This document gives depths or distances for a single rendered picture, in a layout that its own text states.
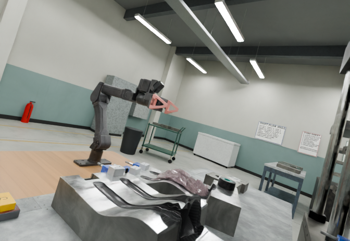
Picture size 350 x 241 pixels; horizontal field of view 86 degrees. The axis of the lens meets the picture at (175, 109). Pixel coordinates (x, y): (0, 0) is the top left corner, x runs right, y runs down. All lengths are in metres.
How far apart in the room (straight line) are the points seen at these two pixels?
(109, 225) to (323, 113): 7.47
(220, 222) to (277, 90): 7.32
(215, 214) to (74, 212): 0.48
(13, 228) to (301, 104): 7.64
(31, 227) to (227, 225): 0.61
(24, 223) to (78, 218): 0.12
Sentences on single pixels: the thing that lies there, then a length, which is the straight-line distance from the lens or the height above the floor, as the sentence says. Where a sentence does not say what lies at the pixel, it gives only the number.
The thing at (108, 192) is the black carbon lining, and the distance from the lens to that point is 0.65.
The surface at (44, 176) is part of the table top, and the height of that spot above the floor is 0.80.
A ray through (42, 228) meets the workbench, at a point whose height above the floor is 0.80.
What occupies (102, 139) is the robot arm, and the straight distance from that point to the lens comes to 1.07.
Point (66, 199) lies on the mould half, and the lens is 0.65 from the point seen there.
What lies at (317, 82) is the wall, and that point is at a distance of 7.97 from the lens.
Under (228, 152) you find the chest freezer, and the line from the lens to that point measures 7.08.
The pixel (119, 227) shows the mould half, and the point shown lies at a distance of 0.50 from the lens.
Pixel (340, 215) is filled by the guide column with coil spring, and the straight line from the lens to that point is 1.24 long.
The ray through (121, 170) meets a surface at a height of 0.91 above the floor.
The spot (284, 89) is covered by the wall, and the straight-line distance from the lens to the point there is 7.95.
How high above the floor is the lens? 1.15
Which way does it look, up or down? 3 degrees up
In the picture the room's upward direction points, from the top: 16 degrees clockwise
